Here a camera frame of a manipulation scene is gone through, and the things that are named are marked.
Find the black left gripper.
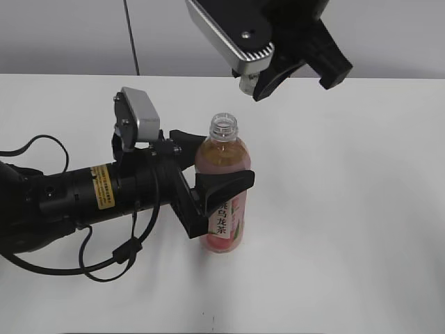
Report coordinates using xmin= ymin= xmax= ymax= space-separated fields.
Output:
xmin=111 ymin=129 xmax=255 ymax=238

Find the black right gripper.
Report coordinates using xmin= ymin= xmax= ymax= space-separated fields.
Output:
xmin=252 ymin=0 xmax=353 ymax=102

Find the white bottle cap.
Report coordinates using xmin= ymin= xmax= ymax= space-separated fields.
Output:
xmin=238 ymin=72 xmax=260 ymax=96

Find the peach oolong tea bottle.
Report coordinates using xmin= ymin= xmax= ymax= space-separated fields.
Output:
xmin=193 ymin=112 xmax=252 ymax=254

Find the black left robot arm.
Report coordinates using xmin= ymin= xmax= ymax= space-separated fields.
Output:
xmin=1 ymin=130 xmax=254 ymax=254

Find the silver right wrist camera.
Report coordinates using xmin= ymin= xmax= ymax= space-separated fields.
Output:
xmin=186 ymin=0 xmax=275 ymax=76

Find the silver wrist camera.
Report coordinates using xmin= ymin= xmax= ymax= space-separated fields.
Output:
xmin=114 ymin=86 xmax=160 ymax=151
xmin=186 ymin=0 xmax=275 ymax=76

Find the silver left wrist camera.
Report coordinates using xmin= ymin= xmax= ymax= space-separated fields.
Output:
xmin=114 ymin=86 xmax=160 ymax=151

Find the black wall cable left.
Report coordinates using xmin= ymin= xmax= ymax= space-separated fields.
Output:
xmin=123 ymin=0 xmax=140 ymax=76

